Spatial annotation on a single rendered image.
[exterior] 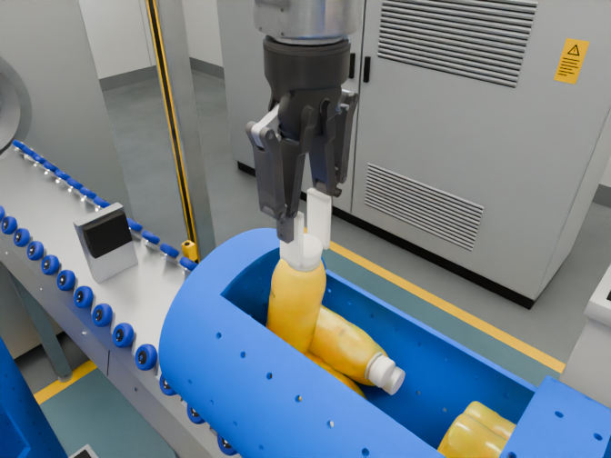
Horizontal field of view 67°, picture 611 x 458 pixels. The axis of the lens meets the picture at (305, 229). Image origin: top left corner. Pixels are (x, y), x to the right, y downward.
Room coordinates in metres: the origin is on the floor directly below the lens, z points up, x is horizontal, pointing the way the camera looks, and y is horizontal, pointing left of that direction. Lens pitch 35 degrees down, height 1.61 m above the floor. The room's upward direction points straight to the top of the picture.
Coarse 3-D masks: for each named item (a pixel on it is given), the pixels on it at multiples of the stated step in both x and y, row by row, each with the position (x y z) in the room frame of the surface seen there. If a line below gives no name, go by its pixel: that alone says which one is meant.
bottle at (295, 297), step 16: (288, 272) 0.40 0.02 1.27; (304, 272) 0.40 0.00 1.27; (320, 272) 0.41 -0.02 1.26; (272, 288) 0.41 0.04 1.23; (288, 288) 0.39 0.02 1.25; (304, 288) 0.39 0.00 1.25; (320, 288) 0.40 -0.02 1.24; (272, 304) 0.41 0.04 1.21; (288, 304) 0.39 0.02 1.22; (304, 304) 0.39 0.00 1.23; (320, 304) 0.41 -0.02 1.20; (272, 320) 0.41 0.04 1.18; (288, 320) 0.39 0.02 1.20; (304, 320) 0.40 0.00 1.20; (288, 336) 0.40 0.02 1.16; (304, 336) 0.40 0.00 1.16; (304, 352) 0.41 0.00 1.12
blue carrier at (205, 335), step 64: (256, 256) 0.47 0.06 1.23; (192, 320) 0.40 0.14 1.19; (256, 320) 0.53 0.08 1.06; (384, 320) 0.49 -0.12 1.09; (192, 384) 0.36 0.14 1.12; (256, 384) 0.31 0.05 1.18; (320, 384) 0.29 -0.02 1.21; (448, 384) 0.41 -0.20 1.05; (512, 384) 0.36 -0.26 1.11; (256, 448) 0.28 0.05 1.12; (320, 448) 0.25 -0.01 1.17; (384, 448) 0.23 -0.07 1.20; (512, 448) 0.21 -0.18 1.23; (576, 448) 0.21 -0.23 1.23
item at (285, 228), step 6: (264, 210) 0.38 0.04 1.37; (270, 210) 0.37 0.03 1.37; (276, 222) 0.39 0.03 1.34; (282, 222) 0.39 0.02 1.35; (288, 222) 0.39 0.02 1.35; (276, 228) 0.39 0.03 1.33; (282, 228) 0.39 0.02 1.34; (288, 228) 0.39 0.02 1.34; (276, 234) 0.39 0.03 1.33; (282, 234) 0.39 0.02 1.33; (288, 234) 0.39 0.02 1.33; (282, 240) 0.39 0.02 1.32; (288, 240) 0.39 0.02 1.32
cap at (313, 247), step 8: (304, 240) 0.42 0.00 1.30; (312, 240) 0.42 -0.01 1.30; (304, 248) 0.41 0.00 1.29; (312, 248) 0.41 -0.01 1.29; (320, 248) 0.41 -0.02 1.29; (304, 256) 0.40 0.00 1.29; (312, 256) 0.40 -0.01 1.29; (320, 256) 0.41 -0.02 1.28; (304, 264) 0.40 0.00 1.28; (312, 264) 0.40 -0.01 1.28
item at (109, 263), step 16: (112, 208) 0.82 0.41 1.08; (80, 224) 0.76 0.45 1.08; (96, 224) 0.77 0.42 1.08; (112, 224) 0.79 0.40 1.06; (80, 240) 0.77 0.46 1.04; (96, 240) 0.76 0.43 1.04; (112, 240) 0.78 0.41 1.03; (128, 240) 0.81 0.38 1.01; (96, 256) 0.75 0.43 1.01; (112, 256) 0.79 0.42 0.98; (128, 256) 0.82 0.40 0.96; (96, 272) 0.76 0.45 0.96; (112, 272) 0.78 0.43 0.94
